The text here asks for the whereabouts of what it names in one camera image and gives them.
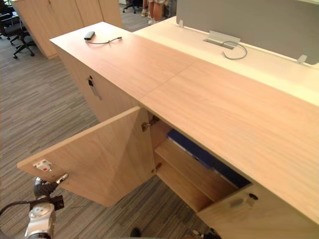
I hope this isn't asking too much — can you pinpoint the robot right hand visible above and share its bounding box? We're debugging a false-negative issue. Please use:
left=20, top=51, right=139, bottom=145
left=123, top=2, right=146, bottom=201
left=190, top=228, right=221, bottom=239

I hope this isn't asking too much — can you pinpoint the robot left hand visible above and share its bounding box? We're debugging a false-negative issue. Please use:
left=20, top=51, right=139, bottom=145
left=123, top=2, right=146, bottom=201
left=33, top=173, right=69, bottom=200

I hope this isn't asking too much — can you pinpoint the wooden cabinet door with latch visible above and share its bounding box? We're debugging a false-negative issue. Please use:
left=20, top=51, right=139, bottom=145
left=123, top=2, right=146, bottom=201
left=16, top=106, right=157, bottom=208

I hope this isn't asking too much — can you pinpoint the white door latch red dot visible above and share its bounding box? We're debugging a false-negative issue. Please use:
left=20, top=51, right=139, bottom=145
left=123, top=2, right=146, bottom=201
left=33, top=159, right=53, bottom=173

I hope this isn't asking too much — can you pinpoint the wooden cabinet door with keyhole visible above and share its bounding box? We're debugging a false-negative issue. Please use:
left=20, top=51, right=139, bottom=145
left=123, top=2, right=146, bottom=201
left=198, top=184, right=319, bottom=239

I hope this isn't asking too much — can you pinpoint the wooden cabinet shelf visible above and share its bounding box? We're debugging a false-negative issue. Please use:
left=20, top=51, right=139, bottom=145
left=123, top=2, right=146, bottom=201
left=154, top=139, right=238, bottom=203

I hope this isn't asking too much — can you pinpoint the blue folder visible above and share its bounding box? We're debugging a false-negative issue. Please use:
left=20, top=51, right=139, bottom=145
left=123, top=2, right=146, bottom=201
left=166, top=129, right=251, bottom=189

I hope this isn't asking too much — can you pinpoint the low wooden cabinet with shelf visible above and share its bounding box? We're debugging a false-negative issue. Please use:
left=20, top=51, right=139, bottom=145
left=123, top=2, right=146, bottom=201
left=139, top=59, right=319, bottom=239

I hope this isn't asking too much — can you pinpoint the black office chair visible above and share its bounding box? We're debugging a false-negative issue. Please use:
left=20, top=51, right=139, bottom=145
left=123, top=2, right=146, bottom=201
left=122, top=0, right=143, bottom=14
left=0, top=4, right=20, bottom=47
left=12, top=18, right=36, bottom=60

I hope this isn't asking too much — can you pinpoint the low wooden cabinet with key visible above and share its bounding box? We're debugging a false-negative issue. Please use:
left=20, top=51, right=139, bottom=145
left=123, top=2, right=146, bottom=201
left=49, top=21, right=200, bottom=123

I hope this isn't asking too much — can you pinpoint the tall wooden cabinet row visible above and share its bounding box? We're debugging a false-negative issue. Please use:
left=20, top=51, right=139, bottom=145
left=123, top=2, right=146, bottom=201
left=14, top=0, right=124, bottom=60

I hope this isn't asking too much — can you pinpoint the white office desk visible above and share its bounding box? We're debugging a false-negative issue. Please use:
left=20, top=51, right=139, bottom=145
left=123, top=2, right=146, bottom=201
left=133, top=16, right=319, bottom=107

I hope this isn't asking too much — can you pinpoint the person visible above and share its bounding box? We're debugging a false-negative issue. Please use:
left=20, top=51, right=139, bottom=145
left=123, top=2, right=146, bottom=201
left=141, top=0, right=150, bottom=17
left=148, top=0, right=167, bottom=25

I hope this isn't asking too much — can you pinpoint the grey desk divider screen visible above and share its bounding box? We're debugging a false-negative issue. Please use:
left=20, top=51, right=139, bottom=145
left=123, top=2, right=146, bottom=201
left=175, top=0, right=319, bottom=66

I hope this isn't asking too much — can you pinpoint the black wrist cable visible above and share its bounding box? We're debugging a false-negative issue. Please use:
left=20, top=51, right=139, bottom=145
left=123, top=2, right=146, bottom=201
left=0, top=200, right=33, bottom=218

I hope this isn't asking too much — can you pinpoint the dark hub cable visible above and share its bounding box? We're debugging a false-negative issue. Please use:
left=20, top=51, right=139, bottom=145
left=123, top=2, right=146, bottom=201
left=85, top=37, right=123, bottom=45

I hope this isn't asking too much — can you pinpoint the grey desk cable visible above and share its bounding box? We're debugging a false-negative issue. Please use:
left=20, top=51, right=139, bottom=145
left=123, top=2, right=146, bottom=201
left=221, top=41, right=248, bottom=61

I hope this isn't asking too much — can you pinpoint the silver desk cable flap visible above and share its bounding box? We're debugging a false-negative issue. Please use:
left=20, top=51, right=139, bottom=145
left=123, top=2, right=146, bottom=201
left=203, top=30, right=241, bottom=50

